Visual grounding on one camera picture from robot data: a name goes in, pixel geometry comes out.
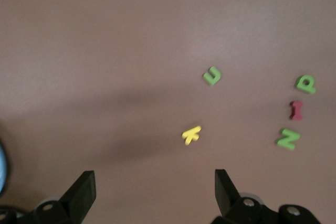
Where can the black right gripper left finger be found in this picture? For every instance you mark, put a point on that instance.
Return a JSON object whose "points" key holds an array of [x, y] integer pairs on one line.
{"points": [[78, 195]]}

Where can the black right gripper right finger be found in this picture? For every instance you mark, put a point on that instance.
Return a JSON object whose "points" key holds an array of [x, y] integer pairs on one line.
{"points": [[228, 203]]}

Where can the green foam letter N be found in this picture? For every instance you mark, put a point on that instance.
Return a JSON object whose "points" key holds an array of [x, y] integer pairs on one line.
{"points": [[287, 139]]}

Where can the green foam letter U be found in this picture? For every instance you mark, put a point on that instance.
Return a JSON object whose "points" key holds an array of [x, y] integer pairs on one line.
{"points": [[208, 78]]}

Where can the green foam letter P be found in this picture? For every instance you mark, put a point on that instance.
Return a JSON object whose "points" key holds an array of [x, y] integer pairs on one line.
{"points": [[304, 86]]}

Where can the yellow foam letter K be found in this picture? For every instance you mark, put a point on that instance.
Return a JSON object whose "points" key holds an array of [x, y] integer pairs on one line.
{"points": [[190, 136]]}

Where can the blue round plate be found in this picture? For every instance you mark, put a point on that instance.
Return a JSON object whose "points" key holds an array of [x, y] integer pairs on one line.
{"points": [[2, 169]]}

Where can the dark red foam letter I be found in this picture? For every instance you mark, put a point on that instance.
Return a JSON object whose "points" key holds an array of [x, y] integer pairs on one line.
{"points": [[296, 110]]}

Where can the brown table cover sheet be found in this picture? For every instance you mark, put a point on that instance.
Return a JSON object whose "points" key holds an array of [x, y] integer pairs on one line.
{"points": [[131, 51]]}

